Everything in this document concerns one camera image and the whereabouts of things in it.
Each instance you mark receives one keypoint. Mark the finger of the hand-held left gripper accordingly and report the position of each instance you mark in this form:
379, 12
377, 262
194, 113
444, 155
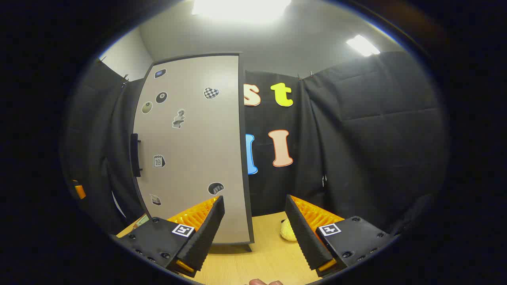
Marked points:
80, 192

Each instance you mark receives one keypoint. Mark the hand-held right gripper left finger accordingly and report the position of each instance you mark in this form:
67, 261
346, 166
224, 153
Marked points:
210, 229

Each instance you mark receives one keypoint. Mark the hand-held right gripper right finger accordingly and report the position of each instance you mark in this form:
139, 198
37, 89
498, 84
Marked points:
303, 233

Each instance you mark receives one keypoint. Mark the grey cabinet door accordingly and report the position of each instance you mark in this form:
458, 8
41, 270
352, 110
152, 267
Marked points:
198, 138

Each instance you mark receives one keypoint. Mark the yellow plush toy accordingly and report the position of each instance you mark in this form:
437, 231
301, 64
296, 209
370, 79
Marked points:
288, 232

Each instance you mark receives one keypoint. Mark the black backdrop cloth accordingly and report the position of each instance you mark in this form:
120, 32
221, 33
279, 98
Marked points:
376, 138

